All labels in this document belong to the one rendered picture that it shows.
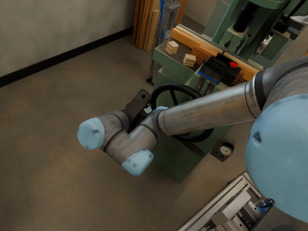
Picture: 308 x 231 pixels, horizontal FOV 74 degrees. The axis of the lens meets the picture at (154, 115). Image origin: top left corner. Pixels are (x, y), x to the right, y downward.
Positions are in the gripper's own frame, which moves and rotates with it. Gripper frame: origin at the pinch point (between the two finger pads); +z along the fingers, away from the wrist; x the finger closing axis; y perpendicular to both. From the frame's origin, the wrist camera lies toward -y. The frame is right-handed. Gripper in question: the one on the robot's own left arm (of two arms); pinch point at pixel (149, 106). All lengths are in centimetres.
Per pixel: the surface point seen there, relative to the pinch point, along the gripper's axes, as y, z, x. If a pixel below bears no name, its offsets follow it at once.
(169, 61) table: -16.2, 17.8, -7.5
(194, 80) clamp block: -16.9, 7.4, 8.2
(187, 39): -28.2, 28.9, -8.7
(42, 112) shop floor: 74, 39, -82
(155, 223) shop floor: 75, 32, 35
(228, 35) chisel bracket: -37.7, 20.1, 7.8
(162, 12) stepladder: -35, 92, -56
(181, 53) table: -21.6, 23.3, -5.9
